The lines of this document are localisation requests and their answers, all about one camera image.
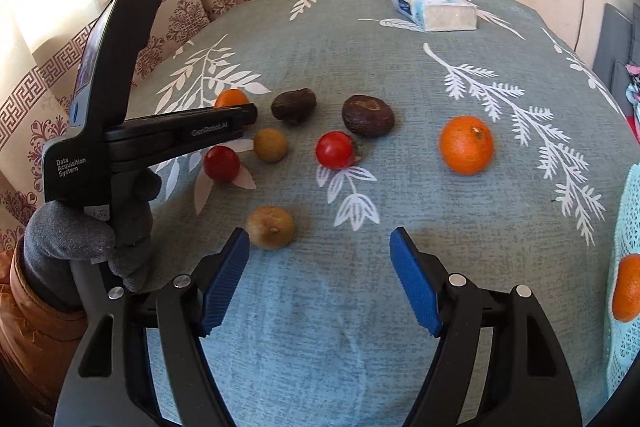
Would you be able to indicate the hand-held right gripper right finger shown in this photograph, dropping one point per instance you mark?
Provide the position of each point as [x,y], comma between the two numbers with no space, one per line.
[415,287]

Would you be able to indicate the red cherry tomato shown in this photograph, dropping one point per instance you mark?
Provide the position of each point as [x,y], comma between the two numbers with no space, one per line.
[221,163]
[336,150]

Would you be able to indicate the large brown passion fruit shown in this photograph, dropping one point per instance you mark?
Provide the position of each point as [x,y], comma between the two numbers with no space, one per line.
[369,117]

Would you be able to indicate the light blue plastic basket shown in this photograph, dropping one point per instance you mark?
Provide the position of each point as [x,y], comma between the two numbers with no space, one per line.
[622,217]

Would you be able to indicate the brown kiwi fruit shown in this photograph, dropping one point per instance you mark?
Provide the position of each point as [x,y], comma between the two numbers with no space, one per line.
[270,228]

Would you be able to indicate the small mandarin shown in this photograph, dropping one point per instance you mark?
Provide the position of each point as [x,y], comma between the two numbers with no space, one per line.
[232,98]

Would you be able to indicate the person's left forearm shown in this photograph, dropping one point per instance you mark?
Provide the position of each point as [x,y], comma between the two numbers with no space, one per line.
[30,337]

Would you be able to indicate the small yellow-brown longan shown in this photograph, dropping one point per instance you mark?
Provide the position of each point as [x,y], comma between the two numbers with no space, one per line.
[271,146]

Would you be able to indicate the large mandarin with stem mark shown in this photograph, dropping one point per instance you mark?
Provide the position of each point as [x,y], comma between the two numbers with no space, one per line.
[466,146]

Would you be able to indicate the dark brown avocado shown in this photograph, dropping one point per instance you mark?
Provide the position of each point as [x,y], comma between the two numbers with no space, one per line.
[294,106]

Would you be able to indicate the grey upholstered bed frame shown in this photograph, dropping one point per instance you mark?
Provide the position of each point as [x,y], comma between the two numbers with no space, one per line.
[612,32]

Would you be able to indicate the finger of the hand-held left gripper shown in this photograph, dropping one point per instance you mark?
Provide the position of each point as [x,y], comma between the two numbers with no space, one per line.
[200,132]

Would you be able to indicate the person's left hand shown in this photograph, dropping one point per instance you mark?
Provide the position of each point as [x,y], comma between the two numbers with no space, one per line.
[65,237]

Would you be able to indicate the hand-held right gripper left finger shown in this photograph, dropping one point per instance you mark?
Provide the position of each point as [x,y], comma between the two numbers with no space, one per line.
[225,287]

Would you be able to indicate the orange mandarin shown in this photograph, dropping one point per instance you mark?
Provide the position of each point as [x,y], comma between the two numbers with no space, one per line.
[627,289]

